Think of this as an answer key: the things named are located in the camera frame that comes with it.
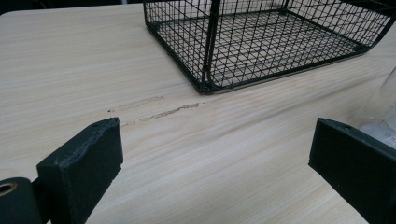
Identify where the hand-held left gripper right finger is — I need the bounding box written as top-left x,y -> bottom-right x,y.
308,117 -> 396,224

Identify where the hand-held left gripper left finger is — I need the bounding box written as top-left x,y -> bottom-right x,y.
35,117 -> 124,224

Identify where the black wire mesh basket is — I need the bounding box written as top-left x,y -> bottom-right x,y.
143,0 -> 396,95

